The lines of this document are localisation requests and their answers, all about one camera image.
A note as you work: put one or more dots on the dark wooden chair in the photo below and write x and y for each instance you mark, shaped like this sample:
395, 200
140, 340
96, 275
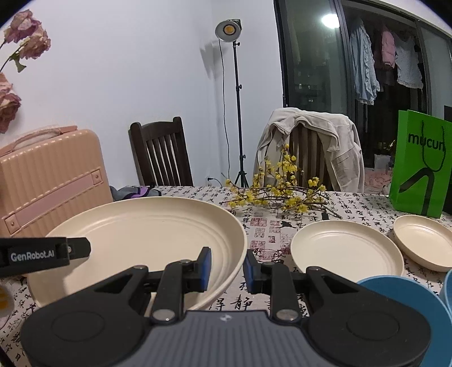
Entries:
159, 155

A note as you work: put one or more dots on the small blue bowl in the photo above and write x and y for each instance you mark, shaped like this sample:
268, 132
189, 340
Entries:
448, 289

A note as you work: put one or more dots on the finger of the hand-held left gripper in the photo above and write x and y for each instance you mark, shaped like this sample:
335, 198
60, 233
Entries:
79, 247

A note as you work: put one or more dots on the medium blue bowl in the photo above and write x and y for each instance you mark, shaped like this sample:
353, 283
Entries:
399, 289

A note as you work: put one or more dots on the pink hard-shell suitcase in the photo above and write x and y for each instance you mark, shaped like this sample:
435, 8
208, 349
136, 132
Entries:
53, 176

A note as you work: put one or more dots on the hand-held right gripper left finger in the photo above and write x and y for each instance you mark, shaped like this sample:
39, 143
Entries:
206, 268

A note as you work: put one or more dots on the pink cloth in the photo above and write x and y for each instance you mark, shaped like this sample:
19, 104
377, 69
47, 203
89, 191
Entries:
378, 181

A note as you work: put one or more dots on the light blue hanging shirt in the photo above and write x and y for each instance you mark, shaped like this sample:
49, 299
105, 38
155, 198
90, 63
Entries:
363, 63

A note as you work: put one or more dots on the white hanging garment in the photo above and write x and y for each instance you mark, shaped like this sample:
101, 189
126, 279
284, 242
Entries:
409, 67

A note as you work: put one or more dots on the pink hanging garment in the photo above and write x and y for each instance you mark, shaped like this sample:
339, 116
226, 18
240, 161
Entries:
388, 46

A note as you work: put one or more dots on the wooden chair under jacket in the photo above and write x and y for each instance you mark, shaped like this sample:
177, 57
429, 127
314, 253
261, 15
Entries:
307, 155

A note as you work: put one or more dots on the grey purple pouch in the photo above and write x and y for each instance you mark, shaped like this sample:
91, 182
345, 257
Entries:
134, 193

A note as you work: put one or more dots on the yellow blossom branch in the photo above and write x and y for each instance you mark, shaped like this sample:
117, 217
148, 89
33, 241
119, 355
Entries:
282, 197

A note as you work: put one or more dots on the dried pink flowers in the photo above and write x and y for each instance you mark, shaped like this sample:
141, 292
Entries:
28, 31

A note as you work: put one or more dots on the large cream plate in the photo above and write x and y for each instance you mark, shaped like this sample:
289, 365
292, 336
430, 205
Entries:
141, 229

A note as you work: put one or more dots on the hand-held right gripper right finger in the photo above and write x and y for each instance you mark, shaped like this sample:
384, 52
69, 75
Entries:
250, 271

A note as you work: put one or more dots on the green paper bag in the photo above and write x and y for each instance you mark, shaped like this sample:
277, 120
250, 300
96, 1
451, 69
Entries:
416, 158

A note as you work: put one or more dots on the small cream plate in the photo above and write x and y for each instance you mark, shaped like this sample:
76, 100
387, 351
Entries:
423, 240

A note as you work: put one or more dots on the small black object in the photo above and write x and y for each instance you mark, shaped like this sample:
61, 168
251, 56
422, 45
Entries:
323, 214

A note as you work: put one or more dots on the studio light on stand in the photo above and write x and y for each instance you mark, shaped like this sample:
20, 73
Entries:
227, 28

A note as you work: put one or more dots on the medium cream plate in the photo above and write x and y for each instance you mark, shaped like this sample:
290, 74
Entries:
346, 247

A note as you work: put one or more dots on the dark sliding glass door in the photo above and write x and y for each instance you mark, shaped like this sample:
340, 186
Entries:
310, 70

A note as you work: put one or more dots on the beige jacket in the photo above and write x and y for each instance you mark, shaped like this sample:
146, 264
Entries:
339, 141

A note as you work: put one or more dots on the calligraphy printed tablecloth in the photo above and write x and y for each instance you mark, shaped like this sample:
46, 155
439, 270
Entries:
268, 226

